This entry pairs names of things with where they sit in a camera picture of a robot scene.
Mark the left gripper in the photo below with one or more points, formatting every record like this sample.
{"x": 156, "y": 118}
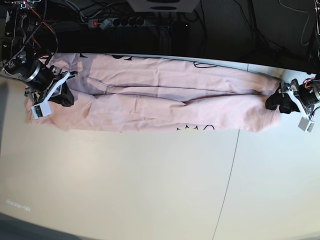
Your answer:
{"x": 295, "y": 97}

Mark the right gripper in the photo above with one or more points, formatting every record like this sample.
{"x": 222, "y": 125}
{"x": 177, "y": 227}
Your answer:
{"x": 41, "y": 79}

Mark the pink T-shirt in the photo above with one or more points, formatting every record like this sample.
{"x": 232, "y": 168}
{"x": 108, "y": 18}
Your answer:
{"x": 124, "y": 93}

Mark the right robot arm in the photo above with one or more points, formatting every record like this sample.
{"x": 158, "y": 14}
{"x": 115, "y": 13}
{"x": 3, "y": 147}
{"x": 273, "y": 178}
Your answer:
{"x": 24, "y": 59}

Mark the grey box under table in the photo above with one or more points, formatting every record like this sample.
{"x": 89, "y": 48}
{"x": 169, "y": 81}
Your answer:
{"x": 176, "y": 6}

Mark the small label sticker on table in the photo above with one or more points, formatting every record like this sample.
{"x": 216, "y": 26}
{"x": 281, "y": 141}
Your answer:
{"x": 17, "y": 205}

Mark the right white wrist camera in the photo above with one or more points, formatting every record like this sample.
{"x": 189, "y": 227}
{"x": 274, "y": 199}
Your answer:
{"x": 41, "y": 110}

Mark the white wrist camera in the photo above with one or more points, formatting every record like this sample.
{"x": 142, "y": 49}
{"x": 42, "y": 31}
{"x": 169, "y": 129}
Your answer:
{"x": 306, "y": 124}
{"x": 41, "y": 110}

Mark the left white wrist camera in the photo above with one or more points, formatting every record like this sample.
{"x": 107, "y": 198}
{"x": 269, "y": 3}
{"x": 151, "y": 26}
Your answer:
{"x": 306, "y": 124}

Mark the black power strip red switch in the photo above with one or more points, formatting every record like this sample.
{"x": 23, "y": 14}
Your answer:
{"x": 116, "y": 22}

